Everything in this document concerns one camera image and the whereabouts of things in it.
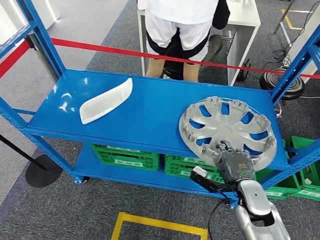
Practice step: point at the grey plastic hubcap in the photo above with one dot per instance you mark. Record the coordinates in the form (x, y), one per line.
(229, 129)

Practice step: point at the white plastic trim part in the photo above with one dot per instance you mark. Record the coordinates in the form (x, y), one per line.
(105, 102)

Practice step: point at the blue metal shelf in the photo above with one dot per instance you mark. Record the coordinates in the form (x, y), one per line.
(149, 109)

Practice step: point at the open green plastic bin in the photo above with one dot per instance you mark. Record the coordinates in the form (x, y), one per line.
(316, 175)
(287, 187)

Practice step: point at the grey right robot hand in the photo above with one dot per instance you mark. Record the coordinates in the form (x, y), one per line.
(237, 165)

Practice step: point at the black stanchion post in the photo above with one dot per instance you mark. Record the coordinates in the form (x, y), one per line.
(44, 172)

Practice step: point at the black round stool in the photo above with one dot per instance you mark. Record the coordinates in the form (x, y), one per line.
(282, 82)

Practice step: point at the red barrier belt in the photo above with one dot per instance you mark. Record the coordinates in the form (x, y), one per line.
(12, 60)
(112, 49)

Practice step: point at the white cabinet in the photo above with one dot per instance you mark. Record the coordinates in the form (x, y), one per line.
(312, 28)

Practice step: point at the chrome stanchion post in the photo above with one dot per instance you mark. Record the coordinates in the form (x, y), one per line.
(42, 58)

